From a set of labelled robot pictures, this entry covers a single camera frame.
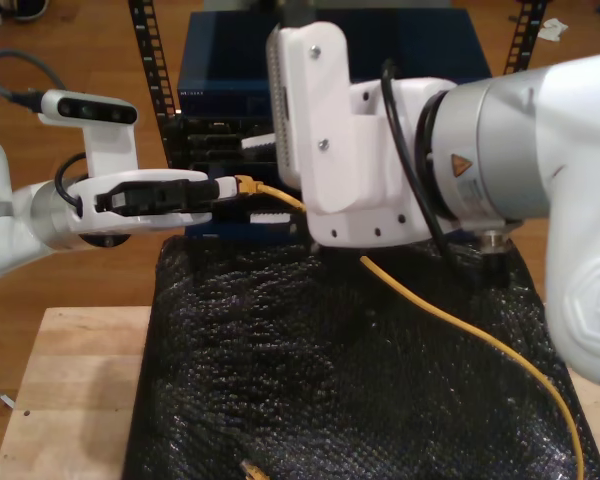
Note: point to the blue base panel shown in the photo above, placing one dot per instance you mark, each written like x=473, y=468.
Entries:
x=260, y=233

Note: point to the black rack shelf tray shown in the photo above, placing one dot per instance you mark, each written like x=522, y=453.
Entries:
x=230, y=220

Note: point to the black rack server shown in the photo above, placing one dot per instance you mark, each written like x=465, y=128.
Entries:
x=205, y=145

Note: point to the black bubble wrap mat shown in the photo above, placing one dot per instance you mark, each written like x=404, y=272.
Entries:
x=330, y=375

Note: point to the white crumpled paper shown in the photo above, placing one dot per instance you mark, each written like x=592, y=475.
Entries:
x=552, y=31

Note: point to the black rack frame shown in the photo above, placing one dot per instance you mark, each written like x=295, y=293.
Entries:
x=172, y=145

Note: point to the blue network switch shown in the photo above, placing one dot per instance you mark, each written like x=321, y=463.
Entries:
x=220, y=50

